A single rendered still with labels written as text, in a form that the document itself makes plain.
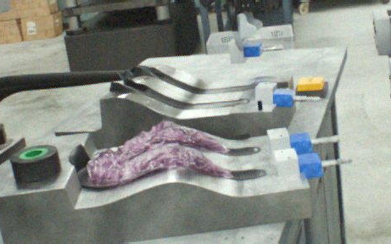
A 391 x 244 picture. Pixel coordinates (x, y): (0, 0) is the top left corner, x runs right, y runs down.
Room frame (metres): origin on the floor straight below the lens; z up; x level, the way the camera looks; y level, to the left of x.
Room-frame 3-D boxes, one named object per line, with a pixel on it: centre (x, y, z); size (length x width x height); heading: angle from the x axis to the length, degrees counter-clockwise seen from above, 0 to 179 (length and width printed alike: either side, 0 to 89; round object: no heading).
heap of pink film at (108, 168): (1.09, 0.16, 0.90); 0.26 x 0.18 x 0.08; 92
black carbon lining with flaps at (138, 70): (1.44, 0.14, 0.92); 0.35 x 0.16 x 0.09; 75
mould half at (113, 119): (1.45, 0.15, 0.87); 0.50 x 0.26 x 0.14; 75
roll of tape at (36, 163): (1.03, 0.36, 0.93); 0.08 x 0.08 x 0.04
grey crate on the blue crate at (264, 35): (4.61, -0.10, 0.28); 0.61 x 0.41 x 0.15; 84
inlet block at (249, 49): (1.64, -0.05, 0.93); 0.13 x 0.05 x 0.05; 74
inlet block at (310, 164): (1.05, -0.11, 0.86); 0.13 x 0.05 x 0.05; 92
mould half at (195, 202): (1.09, 0.17, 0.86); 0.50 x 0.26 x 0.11; 92
